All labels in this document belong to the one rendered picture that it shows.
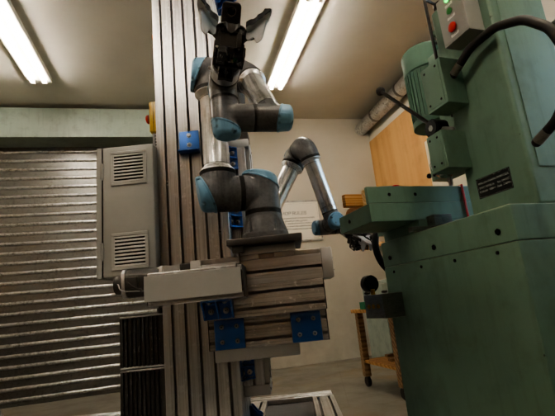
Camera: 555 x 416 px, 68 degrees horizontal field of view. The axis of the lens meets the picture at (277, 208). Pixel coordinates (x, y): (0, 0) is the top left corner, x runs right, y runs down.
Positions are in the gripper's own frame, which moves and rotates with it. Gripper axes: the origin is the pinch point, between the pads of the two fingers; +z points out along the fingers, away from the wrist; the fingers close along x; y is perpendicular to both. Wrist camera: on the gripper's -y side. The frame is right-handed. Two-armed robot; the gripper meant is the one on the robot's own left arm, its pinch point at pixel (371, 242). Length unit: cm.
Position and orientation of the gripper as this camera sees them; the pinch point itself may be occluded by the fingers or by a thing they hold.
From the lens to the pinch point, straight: 183.2
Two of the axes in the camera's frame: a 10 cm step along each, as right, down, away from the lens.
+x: -9.6, 0.5, -2.6
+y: -0.2, 9.6, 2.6
